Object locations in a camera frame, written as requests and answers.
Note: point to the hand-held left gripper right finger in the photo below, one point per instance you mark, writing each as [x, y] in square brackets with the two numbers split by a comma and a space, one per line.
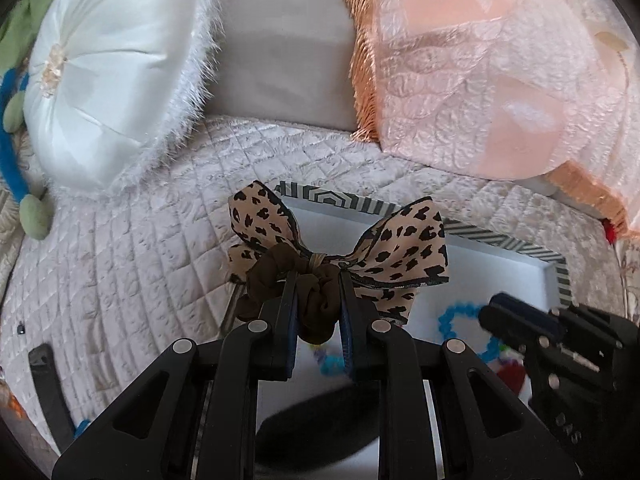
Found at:
[350, 345]

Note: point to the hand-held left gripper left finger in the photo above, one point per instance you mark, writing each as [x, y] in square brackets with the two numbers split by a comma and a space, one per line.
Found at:
[289, 340]

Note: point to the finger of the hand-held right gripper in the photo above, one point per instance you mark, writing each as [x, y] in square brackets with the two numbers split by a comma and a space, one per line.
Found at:
[515, 317]

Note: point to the leopard bow brown scrunchie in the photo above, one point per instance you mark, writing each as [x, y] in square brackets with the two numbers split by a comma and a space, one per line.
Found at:
[350, 245]

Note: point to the red hair accessory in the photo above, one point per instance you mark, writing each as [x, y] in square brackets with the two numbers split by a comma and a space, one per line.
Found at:
[510, 375]

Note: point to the floral print cushion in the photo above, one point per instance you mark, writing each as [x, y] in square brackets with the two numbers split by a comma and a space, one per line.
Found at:
[631, 280]

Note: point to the small red object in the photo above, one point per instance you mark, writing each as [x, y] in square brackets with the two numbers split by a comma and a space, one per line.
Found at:
[610, 230]

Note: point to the cream quilted cover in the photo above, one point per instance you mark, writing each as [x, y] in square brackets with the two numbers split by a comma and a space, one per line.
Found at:
[150, 240]

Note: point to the pink fringed pillow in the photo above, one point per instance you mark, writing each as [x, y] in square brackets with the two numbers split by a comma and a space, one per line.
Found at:
[480, 70]

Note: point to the grey sofa backrest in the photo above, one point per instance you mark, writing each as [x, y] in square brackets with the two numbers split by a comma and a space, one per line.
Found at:
[290, 45]

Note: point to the white round fringed pillow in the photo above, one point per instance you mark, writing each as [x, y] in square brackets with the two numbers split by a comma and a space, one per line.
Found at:
[115, 70]

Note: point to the green and blue plush toy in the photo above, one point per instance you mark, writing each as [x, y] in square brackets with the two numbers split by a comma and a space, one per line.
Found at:
[20, 110]

